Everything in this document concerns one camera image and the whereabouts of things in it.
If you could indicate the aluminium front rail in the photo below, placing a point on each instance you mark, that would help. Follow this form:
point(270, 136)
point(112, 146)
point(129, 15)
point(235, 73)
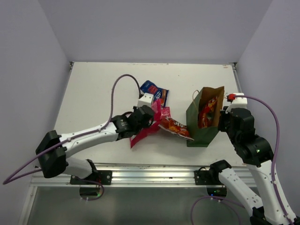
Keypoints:
point(129, 175)

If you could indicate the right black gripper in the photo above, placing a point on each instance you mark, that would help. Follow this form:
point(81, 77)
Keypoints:
point(223, 114)

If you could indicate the large pink snack bag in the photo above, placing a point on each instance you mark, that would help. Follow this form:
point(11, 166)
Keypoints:
point(156, 107)

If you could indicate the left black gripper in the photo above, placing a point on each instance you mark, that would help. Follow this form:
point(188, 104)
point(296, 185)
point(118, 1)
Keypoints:
point(134, 108)

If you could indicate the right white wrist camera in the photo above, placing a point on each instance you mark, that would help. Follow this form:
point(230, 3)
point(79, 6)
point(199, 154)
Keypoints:
point(237, 100)

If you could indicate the small pink candy packet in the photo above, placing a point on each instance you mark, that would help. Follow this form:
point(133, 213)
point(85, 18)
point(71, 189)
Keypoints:
point(165, 113)

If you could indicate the blue chips bag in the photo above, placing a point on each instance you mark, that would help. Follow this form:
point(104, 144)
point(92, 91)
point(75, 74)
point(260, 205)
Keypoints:
point(158, 93)

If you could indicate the green paper bag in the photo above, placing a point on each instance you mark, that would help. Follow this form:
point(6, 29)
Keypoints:
point(203, 136)

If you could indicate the red Doritos bag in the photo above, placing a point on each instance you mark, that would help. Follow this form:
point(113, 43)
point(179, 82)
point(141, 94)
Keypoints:
point(174, 127)

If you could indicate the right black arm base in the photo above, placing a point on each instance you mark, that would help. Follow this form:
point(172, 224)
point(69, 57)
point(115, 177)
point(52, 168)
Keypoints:
point(210, 176)

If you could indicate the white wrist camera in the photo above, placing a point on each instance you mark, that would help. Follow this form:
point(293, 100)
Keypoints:
point(145, 99)
point(237, 100)

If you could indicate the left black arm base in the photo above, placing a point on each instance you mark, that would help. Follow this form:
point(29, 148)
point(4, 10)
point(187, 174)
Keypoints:
point(103, 177)

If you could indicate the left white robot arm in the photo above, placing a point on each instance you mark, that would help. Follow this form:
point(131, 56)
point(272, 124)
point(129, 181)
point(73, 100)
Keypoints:
point(56, 152)

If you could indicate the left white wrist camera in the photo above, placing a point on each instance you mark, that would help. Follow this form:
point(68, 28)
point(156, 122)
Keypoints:
point(145, 99)

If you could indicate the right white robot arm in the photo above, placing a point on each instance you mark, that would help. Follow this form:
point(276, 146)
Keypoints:
point(269, 206)

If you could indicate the red snack mix bag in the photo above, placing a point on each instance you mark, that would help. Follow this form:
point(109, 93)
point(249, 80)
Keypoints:
point(206, 114)

